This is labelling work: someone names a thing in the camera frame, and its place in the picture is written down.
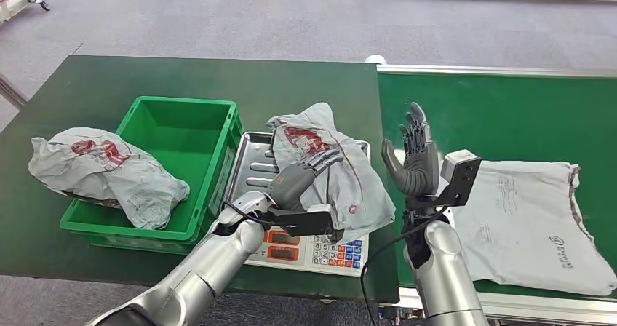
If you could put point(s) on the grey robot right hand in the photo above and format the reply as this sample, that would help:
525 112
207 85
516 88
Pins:
419 169

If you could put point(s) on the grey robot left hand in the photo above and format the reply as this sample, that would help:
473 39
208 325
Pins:
289 184

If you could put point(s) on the grey mailer bag red logo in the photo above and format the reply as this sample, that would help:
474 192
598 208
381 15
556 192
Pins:
356 184

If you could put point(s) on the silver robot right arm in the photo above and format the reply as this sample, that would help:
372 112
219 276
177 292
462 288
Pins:
443 275

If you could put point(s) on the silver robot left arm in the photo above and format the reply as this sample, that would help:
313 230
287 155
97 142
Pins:
207 271

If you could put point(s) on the white conveyor roller cap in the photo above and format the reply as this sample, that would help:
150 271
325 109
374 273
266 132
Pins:
375 59

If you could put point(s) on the white electronic scale steel tray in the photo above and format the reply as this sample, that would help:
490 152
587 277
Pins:
250 160

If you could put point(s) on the green plastic crate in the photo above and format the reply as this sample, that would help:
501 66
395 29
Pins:
183 136

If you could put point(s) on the large plain grey mailer bag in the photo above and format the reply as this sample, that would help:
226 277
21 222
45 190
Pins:
520 227

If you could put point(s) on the crumpled grey red-print mailer bag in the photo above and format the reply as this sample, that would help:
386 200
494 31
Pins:
106 179

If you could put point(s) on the brown metal bar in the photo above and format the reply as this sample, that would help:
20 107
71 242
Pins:
12 90

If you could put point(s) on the white wheeled cart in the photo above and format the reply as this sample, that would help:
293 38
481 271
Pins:
9 3

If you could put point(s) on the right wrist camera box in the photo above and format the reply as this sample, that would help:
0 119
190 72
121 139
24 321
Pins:
460 174

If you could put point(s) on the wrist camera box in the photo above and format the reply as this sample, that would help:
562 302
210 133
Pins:
308 222
460 174

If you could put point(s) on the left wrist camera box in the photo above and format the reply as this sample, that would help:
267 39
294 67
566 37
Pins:
308 222

